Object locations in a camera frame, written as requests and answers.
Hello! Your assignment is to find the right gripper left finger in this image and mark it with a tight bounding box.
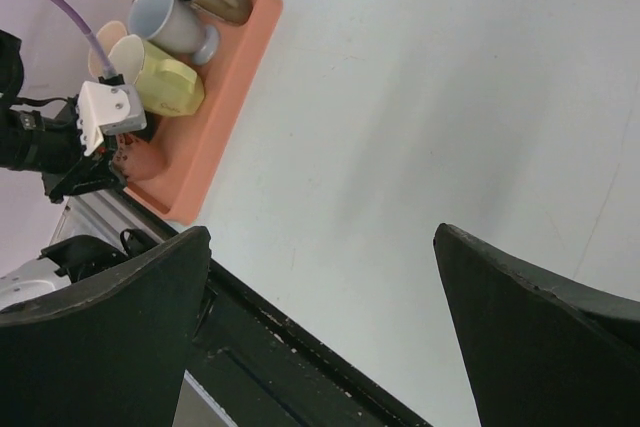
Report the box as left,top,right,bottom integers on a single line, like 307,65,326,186
1,227,211,426

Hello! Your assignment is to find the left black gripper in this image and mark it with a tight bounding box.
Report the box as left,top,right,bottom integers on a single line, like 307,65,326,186
1,97,125,203

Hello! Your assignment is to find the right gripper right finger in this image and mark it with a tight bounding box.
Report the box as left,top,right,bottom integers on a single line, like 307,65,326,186
433,224,639,426

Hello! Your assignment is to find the small salmon mug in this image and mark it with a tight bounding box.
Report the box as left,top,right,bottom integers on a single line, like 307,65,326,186
113,133,167,183

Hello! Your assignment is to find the large pink mug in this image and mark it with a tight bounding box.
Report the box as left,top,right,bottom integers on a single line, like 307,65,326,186
88,20,128,79

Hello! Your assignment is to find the yellow mug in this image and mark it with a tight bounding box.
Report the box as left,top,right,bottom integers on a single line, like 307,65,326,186
109,35,205,117

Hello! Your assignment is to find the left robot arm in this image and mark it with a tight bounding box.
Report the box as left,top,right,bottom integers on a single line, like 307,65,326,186
1,31,125,309

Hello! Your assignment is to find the salmon plastic tray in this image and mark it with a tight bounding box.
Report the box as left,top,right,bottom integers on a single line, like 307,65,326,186
124,0,283,226

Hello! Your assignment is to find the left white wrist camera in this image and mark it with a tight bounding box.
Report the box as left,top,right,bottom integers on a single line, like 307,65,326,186
76,81,147,157

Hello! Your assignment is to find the aluminium front rail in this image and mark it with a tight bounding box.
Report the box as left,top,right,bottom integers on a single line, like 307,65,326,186
50,191,177,255

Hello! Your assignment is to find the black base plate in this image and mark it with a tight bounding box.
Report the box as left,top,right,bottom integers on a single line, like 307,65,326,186
187,261,427,426

